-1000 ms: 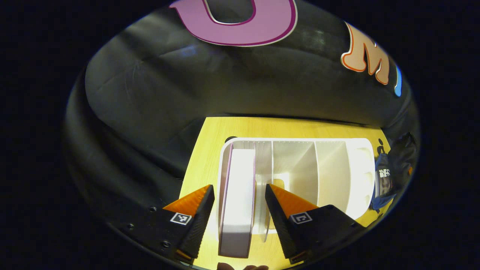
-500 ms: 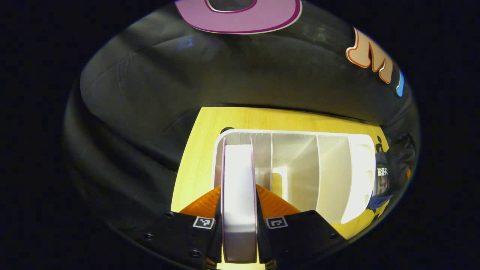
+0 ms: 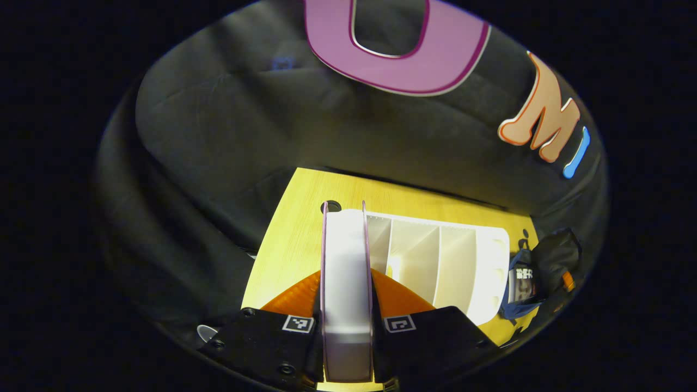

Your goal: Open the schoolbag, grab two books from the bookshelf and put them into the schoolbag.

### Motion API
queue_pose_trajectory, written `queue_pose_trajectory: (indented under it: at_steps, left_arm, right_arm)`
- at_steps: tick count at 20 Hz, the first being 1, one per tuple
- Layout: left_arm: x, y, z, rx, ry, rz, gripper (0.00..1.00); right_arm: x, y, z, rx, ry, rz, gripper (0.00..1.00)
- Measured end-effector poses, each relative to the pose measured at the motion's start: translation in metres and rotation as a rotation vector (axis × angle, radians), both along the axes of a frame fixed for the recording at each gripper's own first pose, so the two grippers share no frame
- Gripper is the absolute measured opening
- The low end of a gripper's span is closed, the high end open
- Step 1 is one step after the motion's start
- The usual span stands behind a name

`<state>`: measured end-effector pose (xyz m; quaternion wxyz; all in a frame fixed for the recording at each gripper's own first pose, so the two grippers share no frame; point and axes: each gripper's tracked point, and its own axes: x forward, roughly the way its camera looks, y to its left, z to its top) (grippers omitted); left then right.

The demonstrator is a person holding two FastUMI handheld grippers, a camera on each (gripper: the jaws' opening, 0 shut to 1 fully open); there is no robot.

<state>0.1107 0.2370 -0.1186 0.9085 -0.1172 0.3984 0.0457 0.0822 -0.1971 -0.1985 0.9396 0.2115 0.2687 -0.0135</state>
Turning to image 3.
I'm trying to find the white bookshelf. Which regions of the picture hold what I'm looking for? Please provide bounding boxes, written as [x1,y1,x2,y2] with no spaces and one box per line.
[359,209,511,327]

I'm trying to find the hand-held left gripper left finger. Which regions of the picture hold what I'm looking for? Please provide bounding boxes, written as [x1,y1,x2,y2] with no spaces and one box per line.
[198,269,323,389]

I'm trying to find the blue schoolbag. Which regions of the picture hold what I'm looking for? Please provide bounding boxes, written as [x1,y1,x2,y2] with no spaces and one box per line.
[500,228,582,322]

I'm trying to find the purple cover book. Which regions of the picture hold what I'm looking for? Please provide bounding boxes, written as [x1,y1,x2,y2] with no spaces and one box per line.
[320,200,377,383]

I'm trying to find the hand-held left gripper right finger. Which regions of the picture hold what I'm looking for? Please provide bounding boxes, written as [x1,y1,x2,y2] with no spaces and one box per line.
[372,269,499,386]

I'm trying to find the black backdrop cloth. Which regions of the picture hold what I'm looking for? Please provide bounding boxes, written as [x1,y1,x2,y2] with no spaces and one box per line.
[95,0,606,349]

